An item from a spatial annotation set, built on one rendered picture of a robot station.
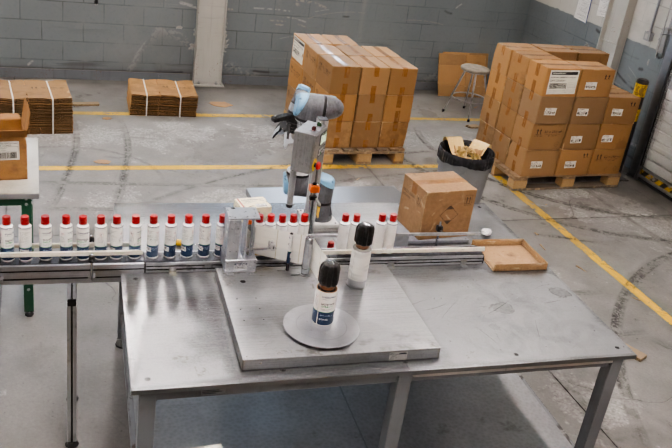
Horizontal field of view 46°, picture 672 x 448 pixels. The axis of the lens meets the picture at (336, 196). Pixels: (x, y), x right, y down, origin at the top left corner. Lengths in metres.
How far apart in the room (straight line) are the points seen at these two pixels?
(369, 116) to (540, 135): 1.51
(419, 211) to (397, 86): 3.22
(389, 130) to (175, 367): 4.64
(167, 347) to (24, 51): 6.02
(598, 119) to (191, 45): 4.28
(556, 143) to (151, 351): 5.00
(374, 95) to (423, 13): 2.70
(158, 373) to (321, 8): 6.65
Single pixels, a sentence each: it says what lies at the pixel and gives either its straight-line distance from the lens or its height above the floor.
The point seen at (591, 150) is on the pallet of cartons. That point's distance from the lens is 7.67.
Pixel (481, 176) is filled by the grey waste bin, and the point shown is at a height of 0.47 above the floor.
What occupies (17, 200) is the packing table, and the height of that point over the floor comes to 0.72.
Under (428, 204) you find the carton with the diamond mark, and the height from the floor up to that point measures 1.05.
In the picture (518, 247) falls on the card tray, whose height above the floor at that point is 0.83.
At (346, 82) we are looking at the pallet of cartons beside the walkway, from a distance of 6.98.
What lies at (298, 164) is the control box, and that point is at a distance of 3.57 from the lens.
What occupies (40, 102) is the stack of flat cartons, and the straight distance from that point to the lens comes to 7.29.
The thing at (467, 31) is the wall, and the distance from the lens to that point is 9.98.
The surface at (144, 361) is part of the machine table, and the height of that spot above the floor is 0.83.
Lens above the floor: 2.66
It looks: 24 degrees down
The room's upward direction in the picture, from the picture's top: 8 degrees clockwise
